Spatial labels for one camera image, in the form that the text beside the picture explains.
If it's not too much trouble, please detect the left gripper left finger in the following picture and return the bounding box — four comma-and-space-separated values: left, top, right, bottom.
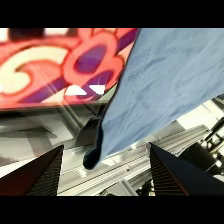
0, 144, 65, 197

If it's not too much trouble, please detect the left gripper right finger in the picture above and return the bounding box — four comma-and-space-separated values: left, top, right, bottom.
147, 142, 224, 197

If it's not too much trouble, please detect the blue shirt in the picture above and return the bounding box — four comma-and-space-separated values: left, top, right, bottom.
82, 27, 224, 171

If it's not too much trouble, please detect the silver frame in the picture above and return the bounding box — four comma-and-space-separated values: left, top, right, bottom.
0, 96, 224, 197

